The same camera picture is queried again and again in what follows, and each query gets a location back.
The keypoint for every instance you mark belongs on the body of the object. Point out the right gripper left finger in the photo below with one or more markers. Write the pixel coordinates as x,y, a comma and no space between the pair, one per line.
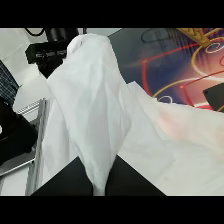
66,183

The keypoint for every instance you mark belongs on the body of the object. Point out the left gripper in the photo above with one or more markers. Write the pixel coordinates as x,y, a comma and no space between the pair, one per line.
46,55

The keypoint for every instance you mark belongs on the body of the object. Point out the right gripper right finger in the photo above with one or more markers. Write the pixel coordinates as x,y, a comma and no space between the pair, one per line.
133,181

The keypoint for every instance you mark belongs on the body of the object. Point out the white shirt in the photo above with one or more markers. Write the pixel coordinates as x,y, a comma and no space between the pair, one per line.
90,110

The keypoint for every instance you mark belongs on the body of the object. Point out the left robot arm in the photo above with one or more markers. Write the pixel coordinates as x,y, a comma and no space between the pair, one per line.
61,34

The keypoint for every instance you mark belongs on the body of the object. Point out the silver frame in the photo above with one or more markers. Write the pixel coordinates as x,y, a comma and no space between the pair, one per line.
36,133

